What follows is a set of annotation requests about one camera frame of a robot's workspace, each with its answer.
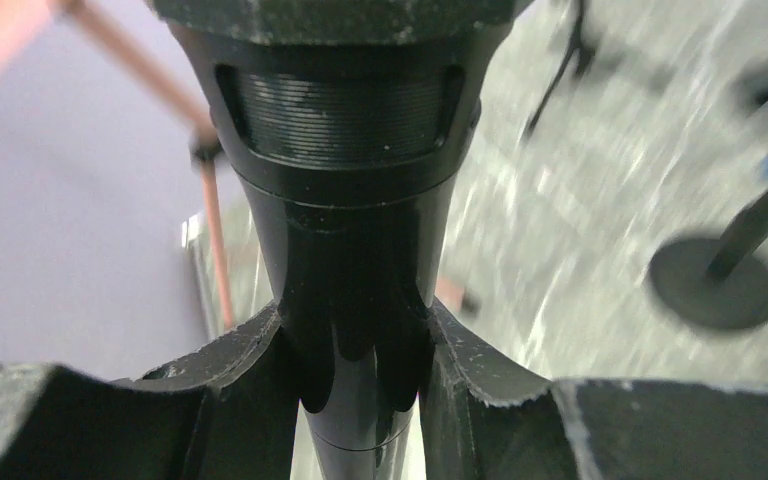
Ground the black round-base desk mic stand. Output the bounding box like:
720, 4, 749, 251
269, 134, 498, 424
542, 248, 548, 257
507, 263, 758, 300
647, 189, 768, 332

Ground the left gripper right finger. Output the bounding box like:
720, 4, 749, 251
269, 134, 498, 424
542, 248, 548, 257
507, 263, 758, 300
420, 304, 768, 479

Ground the black tripod mic stand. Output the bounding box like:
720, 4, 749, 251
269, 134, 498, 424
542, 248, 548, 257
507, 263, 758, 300
519, 0, 677, 144

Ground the black microphone with orange end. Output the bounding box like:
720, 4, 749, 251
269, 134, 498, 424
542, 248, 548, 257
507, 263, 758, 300
151, 1, 526, 479

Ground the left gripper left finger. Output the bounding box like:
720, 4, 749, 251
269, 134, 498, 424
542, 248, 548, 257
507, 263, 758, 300
0, 305, 298, 479

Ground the pink perforated music stand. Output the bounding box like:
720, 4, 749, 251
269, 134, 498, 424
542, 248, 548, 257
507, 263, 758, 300
0, 0, 240, 333

